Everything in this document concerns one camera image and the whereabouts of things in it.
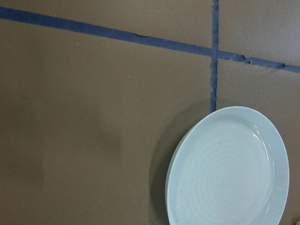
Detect light blue plate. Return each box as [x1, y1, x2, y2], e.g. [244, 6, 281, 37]
[165, 106, 290, 225]

